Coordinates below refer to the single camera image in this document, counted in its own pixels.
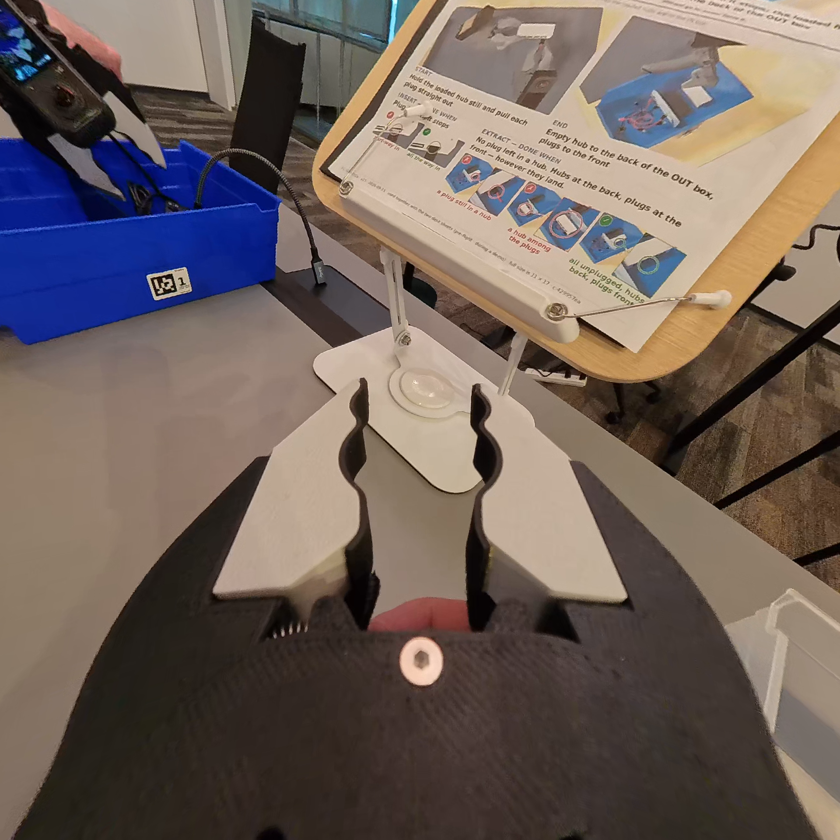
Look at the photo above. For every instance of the white book stand wooden board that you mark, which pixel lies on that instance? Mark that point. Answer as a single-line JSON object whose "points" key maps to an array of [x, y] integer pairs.
{"points": [[367, 361]]}

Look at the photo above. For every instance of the black office chair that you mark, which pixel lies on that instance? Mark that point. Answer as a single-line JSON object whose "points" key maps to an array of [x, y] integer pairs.
{"points": [[262, 98]]}

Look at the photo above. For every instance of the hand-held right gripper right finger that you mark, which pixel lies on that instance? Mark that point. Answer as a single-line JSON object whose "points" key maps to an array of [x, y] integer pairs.
{"points": [[551, 525]]}

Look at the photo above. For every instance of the white power strip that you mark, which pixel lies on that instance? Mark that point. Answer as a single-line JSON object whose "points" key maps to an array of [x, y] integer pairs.
{"points": [[558, 376]]}

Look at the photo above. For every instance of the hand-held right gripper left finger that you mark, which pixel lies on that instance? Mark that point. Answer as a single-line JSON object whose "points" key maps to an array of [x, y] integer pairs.
{"points": [[295, 518]]}

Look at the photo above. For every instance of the clear acrylic box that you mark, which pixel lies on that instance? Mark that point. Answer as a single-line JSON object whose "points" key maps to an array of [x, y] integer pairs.
{"points": [[807, 656]]}

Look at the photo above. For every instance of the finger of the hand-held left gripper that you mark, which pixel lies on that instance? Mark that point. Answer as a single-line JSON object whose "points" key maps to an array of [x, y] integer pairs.
{"points": [[88, 167], [138, 131]]}

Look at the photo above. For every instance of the pink cloth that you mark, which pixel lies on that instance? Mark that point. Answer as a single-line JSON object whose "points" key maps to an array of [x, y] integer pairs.
{"points": [[79, 19]]}

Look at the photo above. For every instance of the blue plastic bin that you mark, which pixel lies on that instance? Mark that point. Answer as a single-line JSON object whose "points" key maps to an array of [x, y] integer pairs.
{"points": [[98, 249]]}

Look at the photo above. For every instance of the printed instruction sheet pad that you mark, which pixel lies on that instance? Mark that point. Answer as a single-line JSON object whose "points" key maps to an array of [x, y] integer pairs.
{"points": [[590, 164]]}

